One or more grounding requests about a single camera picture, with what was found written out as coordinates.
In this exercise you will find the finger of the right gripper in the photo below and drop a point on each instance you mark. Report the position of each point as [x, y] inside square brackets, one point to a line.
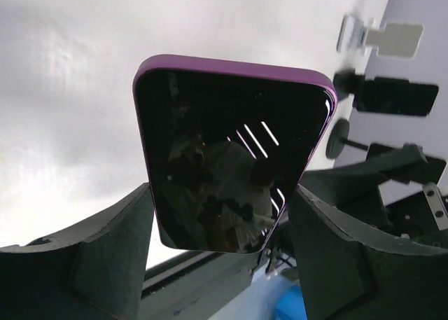
[351, 181]

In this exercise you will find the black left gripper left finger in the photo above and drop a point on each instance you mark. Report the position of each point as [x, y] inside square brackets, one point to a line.
[93, 269]

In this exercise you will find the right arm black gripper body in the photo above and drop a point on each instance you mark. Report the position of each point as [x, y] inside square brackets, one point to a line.
[421, 217]

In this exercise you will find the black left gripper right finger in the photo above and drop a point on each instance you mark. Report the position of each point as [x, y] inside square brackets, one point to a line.
[351, 270]

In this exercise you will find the black round-base clamp phone stand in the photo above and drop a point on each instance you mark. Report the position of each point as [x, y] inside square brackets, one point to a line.
[430, 171]

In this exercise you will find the purple-cased black smartphone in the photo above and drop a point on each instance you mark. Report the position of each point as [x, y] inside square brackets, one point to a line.
[226, 144]

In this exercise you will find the white folding phone stand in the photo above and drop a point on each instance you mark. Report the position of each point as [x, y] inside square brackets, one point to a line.
[394, 39]

